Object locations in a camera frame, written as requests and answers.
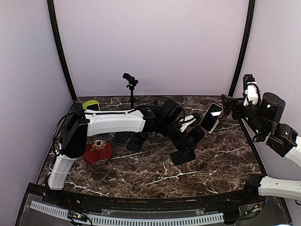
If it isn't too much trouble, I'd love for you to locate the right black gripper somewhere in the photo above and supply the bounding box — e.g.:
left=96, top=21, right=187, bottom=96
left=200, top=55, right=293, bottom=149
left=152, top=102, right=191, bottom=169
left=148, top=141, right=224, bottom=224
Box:
left=222, top=92, right=268, bottom=139

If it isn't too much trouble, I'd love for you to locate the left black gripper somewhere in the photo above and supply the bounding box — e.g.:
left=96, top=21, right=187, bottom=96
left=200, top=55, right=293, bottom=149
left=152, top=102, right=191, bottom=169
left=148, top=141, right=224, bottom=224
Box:
left=161, top=120, right=198, bottom=153

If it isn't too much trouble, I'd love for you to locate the black folding phone stand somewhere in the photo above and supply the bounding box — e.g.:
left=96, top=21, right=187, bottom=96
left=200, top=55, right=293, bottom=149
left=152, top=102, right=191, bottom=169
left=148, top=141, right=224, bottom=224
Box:
left=170, top=151, right=196, bottom=166

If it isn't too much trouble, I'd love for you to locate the white-cased smartphone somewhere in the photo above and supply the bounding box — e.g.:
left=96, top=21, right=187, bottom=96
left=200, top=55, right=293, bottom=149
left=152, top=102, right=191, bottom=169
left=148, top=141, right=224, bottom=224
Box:
left=200, top=103, right=222, bottom=132

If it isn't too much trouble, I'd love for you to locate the white phone stand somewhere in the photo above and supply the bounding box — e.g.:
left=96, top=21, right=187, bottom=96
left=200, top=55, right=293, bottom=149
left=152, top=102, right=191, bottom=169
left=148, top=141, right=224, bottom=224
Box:
left=208, top=120, right=219, bottom=134

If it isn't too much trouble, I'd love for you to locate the black smartphone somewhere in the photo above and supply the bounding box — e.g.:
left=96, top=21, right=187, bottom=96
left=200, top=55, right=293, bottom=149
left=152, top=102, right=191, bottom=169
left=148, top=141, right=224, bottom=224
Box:
left=188, top=125, right=206, bottom=145
left=126, top=132, right=148, bottom=152

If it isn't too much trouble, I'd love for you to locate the large blue-edged smartphone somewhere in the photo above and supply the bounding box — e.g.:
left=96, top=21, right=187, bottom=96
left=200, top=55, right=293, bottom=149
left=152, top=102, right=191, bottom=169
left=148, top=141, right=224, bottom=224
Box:
left=112, top=132, right=131, bottom=145

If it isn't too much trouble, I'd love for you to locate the tall black clamp phone stand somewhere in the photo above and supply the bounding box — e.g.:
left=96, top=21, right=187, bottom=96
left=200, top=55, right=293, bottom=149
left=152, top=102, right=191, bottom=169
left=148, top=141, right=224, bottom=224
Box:
left=122, top=73, right=139, bottom=109

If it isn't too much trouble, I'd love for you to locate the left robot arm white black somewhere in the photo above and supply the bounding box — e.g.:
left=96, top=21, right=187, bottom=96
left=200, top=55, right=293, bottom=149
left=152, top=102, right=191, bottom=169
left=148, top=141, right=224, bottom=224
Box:
left=48, top=99, right=203, bottom=205

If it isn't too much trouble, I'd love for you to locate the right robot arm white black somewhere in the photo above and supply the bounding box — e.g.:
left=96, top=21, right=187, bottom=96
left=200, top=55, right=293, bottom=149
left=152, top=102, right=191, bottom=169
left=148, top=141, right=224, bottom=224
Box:
left=222, top=92, right=301, bottom=204

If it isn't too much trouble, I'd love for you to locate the lime green phone holder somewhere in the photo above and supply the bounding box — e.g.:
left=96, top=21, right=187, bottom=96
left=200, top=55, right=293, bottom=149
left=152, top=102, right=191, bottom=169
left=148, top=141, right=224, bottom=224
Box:
left=82, top=100, right=99, bottom=110

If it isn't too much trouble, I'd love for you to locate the red floral plate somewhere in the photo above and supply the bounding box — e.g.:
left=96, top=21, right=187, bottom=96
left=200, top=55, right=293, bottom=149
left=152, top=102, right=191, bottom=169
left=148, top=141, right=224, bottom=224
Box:
left=83, top=139, right=113, bottom=166

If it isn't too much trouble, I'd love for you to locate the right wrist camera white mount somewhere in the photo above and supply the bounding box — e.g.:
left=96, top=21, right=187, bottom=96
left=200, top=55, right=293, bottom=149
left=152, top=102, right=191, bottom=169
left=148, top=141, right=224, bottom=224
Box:
left=243, top=74, right=261, bottom=106

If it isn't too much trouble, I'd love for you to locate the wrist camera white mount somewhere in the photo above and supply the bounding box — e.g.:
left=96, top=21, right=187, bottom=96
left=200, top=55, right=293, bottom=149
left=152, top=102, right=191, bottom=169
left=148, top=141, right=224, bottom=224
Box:
left=243, top=74, right=261, bottom=106
left=178, top=113, right=200, bottom=132

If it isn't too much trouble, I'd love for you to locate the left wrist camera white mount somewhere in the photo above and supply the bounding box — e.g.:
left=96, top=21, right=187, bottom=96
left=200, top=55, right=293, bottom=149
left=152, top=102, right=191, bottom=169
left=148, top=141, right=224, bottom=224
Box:
left=178, top=113, right=200, bottom=132

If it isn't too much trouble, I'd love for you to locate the right black frame post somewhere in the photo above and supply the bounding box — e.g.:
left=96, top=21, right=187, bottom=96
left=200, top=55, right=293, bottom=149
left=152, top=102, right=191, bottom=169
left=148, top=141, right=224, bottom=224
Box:
left=228, top=0, right=256, bottom=97

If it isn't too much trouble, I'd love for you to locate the black frame post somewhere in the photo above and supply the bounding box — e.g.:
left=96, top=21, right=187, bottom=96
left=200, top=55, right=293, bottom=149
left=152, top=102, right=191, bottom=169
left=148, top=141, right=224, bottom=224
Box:
left=228, top=0, right=256, bottom=97
left=47, top=0, right=77, bottom=102

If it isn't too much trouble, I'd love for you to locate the white slotted cable duct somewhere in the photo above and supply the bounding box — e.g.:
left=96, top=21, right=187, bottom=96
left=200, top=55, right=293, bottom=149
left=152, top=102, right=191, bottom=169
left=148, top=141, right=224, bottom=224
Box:
left=30, top=201, right=224, bottom=226

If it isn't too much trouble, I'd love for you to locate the left black frame post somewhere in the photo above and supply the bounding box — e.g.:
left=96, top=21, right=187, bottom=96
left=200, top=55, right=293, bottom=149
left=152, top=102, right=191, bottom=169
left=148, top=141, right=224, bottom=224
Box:
left=47, top=0, right=77, bottom=102

